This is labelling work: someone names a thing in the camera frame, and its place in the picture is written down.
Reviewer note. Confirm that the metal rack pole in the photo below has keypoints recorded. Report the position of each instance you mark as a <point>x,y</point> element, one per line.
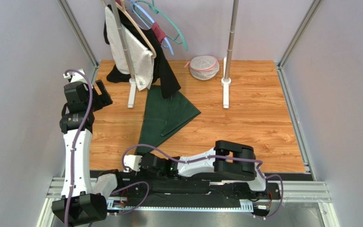
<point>123,39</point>
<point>231,40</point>

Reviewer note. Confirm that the white hanging towel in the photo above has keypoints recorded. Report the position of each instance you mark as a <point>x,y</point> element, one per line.
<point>141,57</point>

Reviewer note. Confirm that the white rack foot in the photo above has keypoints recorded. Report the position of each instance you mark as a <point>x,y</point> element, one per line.
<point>225,82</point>
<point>132,93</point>

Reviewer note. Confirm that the right white rack foot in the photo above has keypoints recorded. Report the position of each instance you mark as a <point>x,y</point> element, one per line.
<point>225,82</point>

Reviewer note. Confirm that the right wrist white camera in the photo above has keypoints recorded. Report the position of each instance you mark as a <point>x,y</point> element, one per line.
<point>132,163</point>

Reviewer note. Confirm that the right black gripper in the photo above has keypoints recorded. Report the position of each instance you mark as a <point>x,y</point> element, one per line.
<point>116,176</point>

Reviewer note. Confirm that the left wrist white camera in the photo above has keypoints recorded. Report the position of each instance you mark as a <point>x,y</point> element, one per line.
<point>74,77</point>

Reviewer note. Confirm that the teal plastic hanger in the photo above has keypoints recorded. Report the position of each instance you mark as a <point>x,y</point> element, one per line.
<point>151,7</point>

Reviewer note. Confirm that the right metal rack pole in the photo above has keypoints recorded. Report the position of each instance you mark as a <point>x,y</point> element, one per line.
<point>231,40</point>

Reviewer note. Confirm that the wrist white camera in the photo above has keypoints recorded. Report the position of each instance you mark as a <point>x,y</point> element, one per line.
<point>132,163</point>
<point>74,77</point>

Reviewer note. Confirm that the blue plastic hanger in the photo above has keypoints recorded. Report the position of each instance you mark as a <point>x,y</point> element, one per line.
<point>149,22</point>

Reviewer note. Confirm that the aluminium frame rail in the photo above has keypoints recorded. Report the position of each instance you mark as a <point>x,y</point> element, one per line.
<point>297,202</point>

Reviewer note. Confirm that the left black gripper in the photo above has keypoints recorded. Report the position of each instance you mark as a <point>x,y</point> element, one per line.
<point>103,100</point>

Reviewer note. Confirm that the left white rack foot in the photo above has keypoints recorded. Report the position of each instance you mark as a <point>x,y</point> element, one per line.
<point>132,93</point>

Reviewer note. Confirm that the dark red hanging cloth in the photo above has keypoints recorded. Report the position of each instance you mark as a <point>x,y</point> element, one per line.
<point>159,33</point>

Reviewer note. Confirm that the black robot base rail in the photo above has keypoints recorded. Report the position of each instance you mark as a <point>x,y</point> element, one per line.
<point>181,189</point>

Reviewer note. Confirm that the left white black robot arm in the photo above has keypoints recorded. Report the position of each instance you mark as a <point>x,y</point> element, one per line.
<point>81,201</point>

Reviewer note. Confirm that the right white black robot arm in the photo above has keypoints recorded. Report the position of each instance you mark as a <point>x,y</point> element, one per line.
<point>232,161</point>

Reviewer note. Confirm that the wooden clothes hanger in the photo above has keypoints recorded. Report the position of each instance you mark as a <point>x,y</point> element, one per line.
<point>121,6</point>

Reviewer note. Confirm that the white mesh laundry bag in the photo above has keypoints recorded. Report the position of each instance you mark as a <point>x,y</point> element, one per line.
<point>203,67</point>

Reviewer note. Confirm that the left metal rack pole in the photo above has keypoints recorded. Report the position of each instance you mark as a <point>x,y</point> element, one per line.
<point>123,39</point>

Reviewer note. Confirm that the dark green cloth napkin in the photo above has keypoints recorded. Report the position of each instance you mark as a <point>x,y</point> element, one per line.
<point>165,117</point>

